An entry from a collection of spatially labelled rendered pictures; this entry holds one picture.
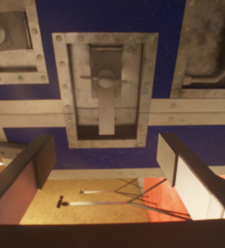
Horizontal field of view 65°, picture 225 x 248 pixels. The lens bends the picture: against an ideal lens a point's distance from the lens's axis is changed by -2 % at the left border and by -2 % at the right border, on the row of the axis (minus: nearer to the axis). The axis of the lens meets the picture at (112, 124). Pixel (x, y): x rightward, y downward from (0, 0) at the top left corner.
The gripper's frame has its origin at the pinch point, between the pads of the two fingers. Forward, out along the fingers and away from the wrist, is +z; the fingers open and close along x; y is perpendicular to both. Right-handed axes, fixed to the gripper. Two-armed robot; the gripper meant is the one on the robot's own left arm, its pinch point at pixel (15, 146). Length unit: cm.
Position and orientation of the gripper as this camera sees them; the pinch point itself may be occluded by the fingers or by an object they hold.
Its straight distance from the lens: 34.5
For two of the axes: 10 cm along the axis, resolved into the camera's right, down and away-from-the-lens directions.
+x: 0.3, 5.2, -8.5
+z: 9.8, 1.3, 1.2
